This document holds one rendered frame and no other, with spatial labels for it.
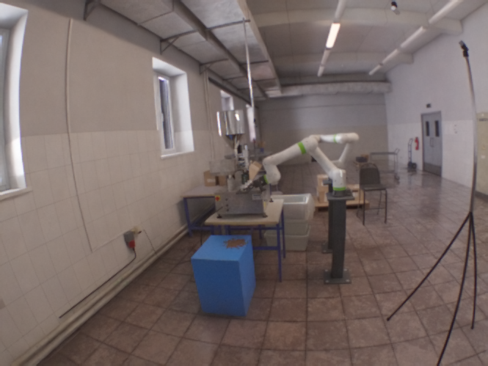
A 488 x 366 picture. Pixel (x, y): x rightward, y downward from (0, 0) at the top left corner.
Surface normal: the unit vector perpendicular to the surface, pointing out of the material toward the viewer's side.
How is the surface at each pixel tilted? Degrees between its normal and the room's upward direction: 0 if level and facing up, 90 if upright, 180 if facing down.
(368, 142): 90
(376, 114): 90
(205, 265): 90
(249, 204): 90
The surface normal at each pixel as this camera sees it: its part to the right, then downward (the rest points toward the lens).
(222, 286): -0.22, 0.20
